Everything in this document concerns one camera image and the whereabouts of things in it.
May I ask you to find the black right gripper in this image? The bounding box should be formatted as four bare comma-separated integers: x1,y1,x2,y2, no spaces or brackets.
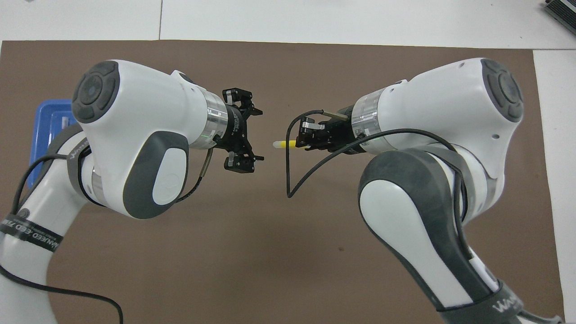
301,106,366,154

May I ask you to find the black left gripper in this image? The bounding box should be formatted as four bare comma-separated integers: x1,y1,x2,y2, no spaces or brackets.
215,88,265,174

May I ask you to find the yellow pen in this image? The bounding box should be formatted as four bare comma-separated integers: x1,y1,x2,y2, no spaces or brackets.
272,139,311,150

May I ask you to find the blue plastic tray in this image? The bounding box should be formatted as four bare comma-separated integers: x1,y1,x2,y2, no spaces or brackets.
28,99,86,189

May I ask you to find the brown table mat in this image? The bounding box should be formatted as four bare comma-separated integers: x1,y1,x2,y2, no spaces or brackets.
0,40,567,324

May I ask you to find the grey ribbed device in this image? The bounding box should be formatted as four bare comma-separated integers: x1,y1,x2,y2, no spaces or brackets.
543,0,576,28

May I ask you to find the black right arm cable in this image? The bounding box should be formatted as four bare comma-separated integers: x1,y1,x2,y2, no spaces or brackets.
286,109,471,225

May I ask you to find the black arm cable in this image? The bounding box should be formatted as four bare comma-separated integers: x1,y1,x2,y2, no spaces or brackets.
0,148,214,324
286,109,471,225

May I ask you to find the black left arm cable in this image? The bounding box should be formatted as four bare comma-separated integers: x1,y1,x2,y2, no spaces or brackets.
0,148,214,324

